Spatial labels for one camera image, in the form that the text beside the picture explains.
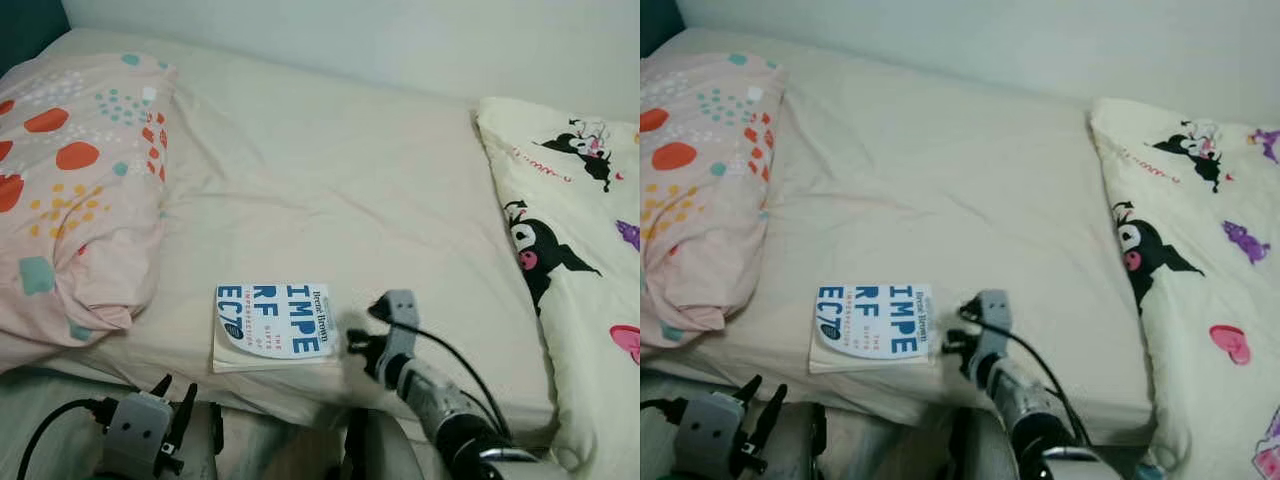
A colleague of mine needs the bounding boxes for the white blue lettered book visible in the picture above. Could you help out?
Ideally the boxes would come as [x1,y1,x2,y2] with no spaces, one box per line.
[808,282,936,374]
[212,282,339,374]

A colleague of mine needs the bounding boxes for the pink patterned pillow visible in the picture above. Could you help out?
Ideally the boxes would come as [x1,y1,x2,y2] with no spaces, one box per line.
[0,52,179,373]
[640,52,786,349]

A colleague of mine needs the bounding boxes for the cream cartoon print duvet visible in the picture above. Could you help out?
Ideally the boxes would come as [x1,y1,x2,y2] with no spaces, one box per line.
[1088,96,1280,480]
[475,96,641,476]

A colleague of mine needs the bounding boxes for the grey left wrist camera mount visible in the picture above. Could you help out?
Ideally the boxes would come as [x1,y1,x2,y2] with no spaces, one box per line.
[100,393,176,479]
[672,390,746,479]

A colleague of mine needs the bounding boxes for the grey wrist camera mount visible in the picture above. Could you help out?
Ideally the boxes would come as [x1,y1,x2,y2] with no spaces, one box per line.
[100,393,176,479]
[975,290,1013,356]
[672,390,746,479]
[383,290,421,361]

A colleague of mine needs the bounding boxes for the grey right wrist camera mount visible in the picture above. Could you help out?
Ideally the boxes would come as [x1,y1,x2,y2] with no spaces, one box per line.
[975,290,1013,356]
[383,290,421,361]

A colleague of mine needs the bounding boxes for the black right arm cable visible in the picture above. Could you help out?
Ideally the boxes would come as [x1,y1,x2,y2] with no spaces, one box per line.
[368,295,516,441]
[960,295,1091,441]

